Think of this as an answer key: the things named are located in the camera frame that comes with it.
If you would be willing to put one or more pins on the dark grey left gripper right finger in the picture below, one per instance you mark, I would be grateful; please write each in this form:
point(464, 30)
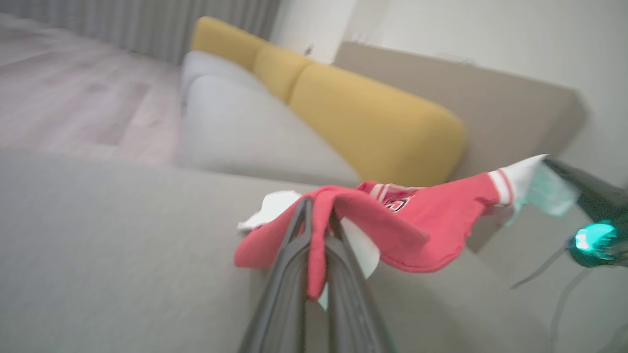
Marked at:
point(351, 304)

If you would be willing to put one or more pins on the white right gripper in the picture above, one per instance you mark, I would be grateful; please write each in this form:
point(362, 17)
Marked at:
point(601, 240)

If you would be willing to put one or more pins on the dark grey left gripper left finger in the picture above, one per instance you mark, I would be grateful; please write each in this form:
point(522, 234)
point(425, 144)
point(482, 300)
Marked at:
point(284, 294)

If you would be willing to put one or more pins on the red garment with white waistband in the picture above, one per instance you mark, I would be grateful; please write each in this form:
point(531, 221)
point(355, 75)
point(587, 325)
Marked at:
point(431, 220)

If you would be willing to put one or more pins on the large yellow sofa back cushion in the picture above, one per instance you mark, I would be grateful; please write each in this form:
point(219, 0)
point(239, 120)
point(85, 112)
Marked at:
point(378, 122)

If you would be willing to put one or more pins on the small yellow sofa back cushion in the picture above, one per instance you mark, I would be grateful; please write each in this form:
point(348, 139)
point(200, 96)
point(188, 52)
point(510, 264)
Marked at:
point(279, 71)
point(223, 41)

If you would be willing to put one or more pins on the grey curtain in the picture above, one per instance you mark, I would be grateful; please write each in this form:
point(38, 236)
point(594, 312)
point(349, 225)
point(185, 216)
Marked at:
point(147, 24)

